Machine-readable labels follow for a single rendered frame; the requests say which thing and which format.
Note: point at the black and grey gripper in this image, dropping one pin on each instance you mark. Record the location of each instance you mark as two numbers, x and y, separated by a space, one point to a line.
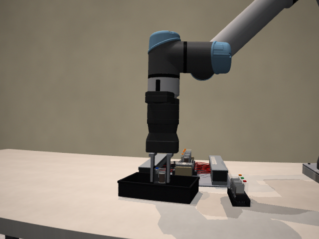
162 120

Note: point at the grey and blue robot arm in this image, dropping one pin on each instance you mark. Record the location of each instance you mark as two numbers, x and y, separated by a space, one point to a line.
169 56

